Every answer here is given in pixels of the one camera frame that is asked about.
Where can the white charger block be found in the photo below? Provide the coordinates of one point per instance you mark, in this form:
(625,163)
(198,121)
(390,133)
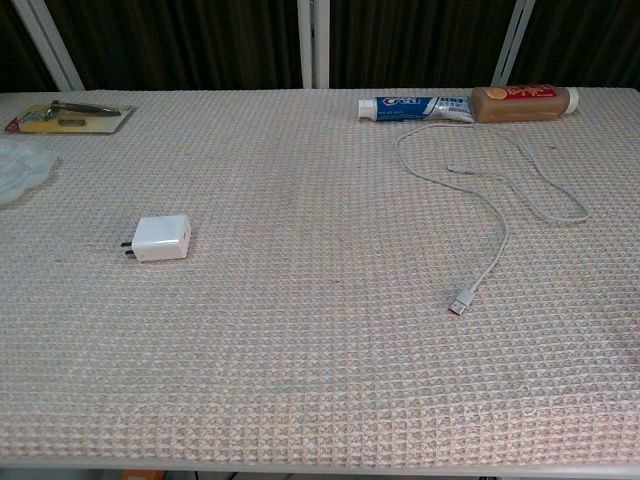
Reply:
(162,238)

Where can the beige waffle-weave tablecloth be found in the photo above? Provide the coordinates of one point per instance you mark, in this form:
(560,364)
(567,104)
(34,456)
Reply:
(320,350)

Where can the blue and white toothpaste tube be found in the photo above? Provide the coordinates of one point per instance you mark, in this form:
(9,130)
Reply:
(400,106)

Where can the brown bottle with red label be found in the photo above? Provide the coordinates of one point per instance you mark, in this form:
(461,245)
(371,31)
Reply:
(520,103)

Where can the black pleated curtain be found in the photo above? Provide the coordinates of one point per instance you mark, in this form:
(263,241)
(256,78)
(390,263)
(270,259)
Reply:
(175,40)

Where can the razor in yellow blister pack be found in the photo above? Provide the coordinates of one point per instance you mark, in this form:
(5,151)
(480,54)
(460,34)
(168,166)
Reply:
(75,123)

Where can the white flower-shaped paint palette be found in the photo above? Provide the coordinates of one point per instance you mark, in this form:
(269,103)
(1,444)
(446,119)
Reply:
(20,170)

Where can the white metal frame post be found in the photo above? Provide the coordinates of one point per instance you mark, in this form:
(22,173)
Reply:
(50,45)
(313,45)
(512,40)

